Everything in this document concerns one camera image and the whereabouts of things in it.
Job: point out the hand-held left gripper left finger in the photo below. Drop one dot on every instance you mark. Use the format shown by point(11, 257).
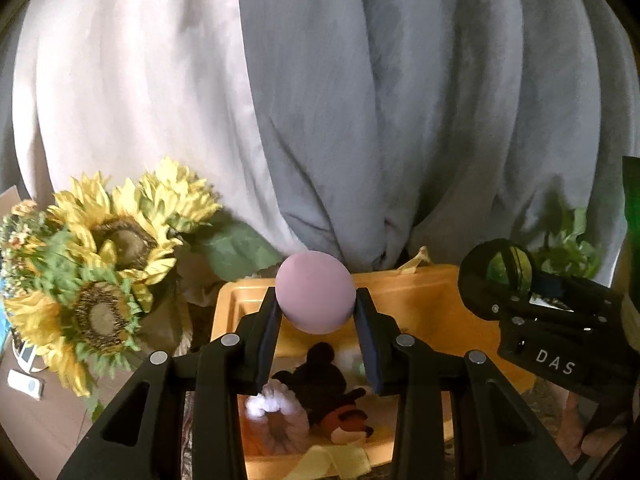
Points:
point(270, 345)

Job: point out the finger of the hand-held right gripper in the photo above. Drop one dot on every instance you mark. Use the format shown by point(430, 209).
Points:
point(552, 287)
point(516, 266)

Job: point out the black mouse plush toy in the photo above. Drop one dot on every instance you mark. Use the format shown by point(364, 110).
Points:
point(320, 380)

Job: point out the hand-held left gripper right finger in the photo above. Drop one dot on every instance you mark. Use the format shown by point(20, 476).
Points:
point(369, 347)

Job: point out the sunflower bouquet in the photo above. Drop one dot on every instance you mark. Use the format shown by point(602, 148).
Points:
point(105, 270)

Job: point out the potted plant white pot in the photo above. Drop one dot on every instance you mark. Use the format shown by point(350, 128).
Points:
point(567, 252)

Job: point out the pink soft ball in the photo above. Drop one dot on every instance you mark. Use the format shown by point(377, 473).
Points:
point(316, 292)

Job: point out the beige curtain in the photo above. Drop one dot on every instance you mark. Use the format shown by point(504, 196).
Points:
point(135, 85)

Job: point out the person's right hand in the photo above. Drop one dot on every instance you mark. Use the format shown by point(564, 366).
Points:
point(600, 442)

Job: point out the grey curtain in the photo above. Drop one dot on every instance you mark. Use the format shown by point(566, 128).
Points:
point(425, 110)

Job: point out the patterned fringed table rug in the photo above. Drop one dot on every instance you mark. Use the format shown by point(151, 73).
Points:
point(545, 407)

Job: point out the white plush pumpkin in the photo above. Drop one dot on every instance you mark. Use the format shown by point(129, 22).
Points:
point(275, 415)

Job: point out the small orange flower bunch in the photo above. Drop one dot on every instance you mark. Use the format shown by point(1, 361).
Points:
point(22, 232)

